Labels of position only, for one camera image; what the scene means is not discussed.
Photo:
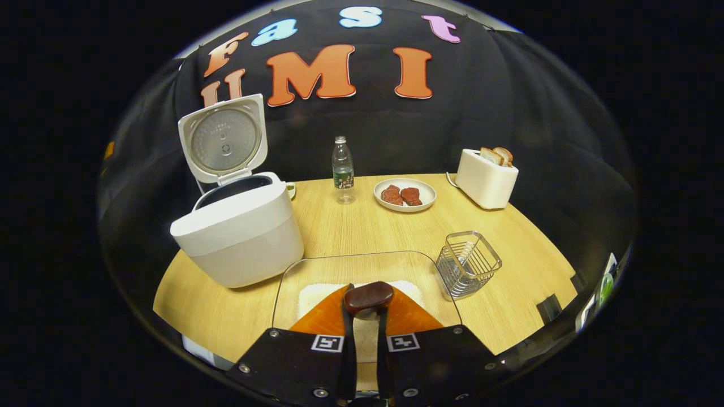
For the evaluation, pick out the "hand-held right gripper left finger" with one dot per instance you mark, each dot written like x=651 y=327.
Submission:
x=348 y=362

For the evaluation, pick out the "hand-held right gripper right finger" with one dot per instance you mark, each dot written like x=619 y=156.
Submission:
x=383 y=362

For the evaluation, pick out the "dark wooden spoon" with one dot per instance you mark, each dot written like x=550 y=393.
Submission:
x=369 y=298

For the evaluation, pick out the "white rice cooker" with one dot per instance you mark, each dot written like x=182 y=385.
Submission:
x=237 y=237

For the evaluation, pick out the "clear glass tray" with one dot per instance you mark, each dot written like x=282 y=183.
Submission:
x=362 y=265

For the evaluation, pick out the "white box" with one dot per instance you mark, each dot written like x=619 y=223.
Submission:
x=206 y=353

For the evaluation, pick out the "red meat piece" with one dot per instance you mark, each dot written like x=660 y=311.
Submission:
x=411 y=196
x=391 y=195

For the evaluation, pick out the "white round plate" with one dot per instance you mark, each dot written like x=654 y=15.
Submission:
x=424 y=195

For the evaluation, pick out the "small white seasoning dish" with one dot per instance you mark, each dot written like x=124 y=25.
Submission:
x=291 y=190

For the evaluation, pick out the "clear plastic water bottle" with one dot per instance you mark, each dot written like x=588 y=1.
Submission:
x=343 y=169

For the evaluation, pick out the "white toaster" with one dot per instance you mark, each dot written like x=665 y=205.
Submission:
x=483 y=183

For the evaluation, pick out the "white flat object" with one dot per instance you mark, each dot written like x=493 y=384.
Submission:
x=588 y=311

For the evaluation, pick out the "toasted bread slice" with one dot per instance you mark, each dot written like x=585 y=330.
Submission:
x=506 y=155
x=490 y=156

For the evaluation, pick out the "green round object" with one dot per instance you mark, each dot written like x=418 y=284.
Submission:
x=606 y=288

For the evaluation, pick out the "small orange object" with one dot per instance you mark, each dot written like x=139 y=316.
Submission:
x=109 y=150

